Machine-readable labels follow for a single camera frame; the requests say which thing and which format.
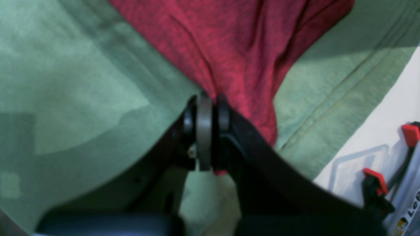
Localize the red T-shirt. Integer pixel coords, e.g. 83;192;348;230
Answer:
109;0;355;179

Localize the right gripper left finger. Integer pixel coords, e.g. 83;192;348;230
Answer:
35;93;213;236

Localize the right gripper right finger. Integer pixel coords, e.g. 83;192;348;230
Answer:
213;94;387;236

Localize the green table cloth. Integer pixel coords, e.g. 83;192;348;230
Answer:
0;0;419;234

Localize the orange black clamp far right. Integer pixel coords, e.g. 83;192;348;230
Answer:
361;122;420;220

